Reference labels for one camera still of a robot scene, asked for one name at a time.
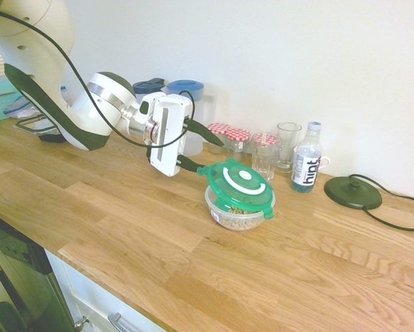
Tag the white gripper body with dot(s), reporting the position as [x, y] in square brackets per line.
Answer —
[170, 138]

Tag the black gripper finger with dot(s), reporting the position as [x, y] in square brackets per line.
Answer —
[205, 133]
[191, 165]

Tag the green plastic container lid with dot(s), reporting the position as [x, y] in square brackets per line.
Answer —
[227, 180]

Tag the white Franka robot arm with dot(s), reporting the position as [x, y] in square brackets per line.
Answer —
[37, 52]

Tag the glass jar red checkered lid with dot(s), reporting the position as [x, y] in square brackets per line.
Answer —
[238, 134]
[266, 137]
[217, 128]

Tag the clear plastic food bowl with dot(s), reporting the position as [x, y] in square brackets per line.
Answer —
[210, 197]

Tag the plastic pitcher with blue lid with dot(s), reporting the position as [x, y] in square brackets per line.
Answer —
[195, 86]

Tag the plastic pitcher with navy lid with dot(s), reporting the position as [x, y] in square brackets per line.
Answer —
[148, 84]

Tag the faceted glass tumbler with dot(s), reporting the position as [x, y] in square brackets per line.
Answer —
[264, 166]

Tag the cereal rings pile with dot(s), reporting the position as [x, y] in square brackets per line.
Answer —
[241, 221]

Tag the tall footed drinking glass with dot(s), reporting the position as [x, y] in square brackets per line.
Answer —
[288, 138]

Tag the hint water bottle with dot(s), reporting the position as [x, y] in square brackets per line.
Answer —
[305, 173]

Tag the white ceramic cup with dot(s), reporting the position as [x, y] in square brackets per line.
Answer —
[328, 161]

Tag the clear tray with black rim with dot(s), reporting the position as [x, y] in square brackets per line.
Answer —
[30, 125]

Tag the clear zip bag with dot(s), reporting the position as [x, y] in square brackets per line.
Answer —
[20, 107]

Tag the dark round kettle base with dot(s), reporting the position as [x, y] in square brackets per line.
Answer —
[352, 197]

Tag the white cabinet drawer front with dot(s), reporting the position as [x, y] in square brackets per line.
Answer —
[89, 297]

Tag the thin wooden stick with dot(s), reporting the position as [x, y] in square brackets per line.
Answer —
[2, 93]

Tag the silver round cabinet knob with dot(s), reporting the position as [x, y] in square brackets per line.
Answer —
[79, 324]

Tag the dark appliance door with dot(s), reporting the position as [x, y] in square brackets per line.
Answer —
[20, 269]

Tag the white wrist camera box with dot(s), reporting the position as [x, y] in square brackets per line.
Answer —
[148, 102]

